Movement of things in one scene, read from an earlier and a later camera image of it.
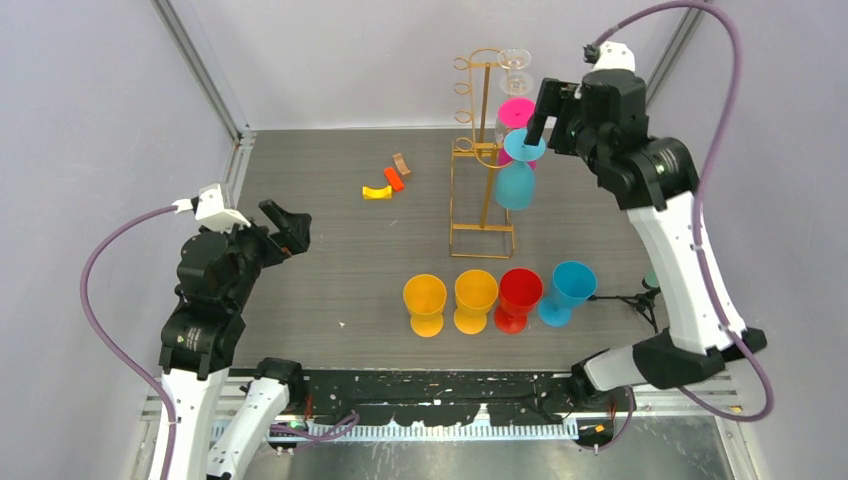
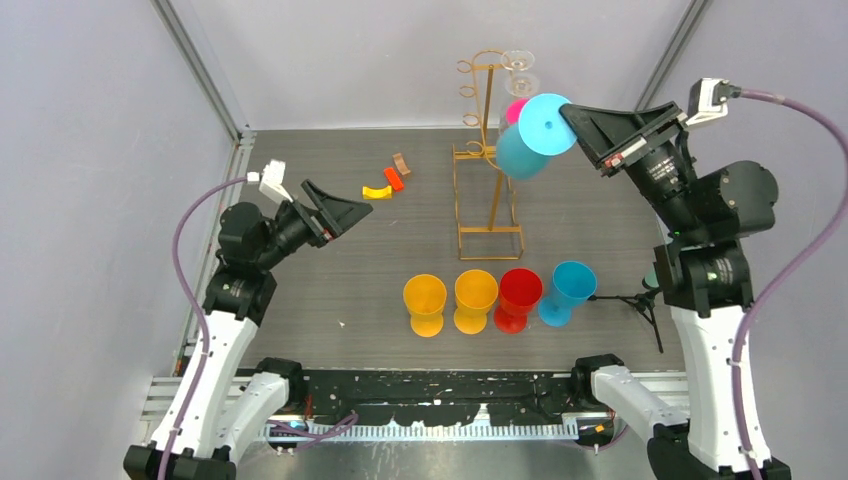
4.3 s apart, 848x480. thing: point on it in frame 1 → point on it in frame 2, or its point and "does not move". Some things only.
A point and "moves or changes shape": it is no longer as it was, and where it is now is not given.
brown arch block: x=401 y=164 does not move
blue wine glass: x=515 y=181 moves or changes shape
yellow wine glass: x=425 y=297 does not move
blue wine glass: x=572 y=283 does not move
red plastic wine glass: x=520 y=290 does not move
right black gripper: x=556 y=98 → x=604 y=131
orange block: x=394 y=178 does not move
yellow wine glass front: x=476 y=292 does not move
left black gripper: x=294 y=239 → x=336 y=214
